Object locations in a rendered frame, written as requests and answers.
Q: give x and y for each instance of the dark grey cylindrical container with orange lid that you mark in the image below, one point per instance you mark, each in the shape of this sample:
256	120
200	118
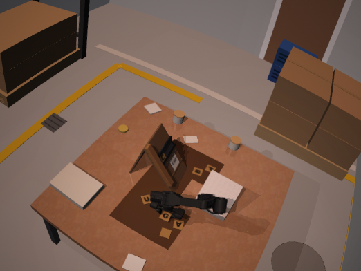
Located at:
178	116
234	143

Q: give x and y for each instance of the white flat rectangular card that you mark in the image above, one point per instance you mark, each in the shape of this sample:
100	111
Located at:
190	138

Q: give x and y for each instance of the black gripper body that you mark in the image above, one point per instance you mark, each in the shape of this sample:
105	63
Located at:
177	212

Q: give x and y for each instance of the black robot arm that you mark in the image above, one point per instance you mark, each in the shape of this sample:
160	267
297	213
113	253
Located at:
203	201

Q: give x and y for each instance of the yellow flat round disc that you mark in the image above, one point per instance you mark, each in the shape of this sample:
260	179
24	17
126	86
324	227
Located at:
123	128

